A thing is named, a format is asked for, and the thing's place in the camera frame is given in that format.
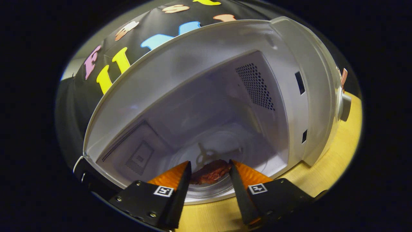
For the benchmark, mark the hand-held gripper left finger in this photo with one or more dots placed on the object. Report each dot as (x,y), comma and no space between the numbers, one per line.
(178,199)

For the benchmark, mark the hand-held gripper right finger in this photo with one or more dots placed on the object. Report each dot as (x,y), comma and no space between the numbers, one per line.
(239,196)

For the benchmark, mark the red-brown meat piece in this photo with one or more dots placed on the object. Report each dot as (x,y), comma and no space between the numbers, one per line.
(210,172)

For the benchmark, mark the white toaster oven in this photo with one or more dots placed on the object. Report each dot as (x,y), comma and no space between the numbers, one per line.
(193,64)

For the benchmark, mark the glass turntable plate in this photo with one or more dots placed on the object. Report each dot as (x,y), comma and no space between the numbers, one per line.
(225,141)

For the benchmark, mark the pink striped stick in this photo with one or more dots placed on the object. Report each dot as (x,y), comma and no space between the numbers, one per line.
(344,77)

